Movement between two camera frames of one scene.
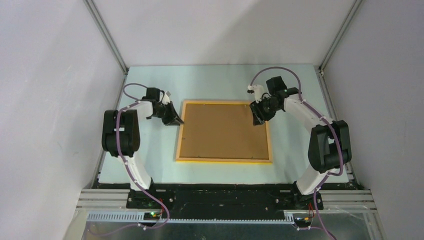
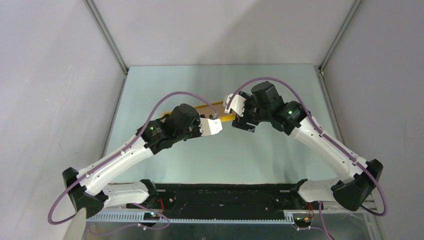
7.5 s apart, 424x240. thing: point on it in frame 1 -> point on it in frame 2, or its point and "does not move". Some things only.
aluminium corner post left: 95,15 does not move
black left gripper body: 165,112 -> 193,131
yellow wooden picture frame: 236,160 -> 205,111
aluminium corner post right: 354,9 does not move
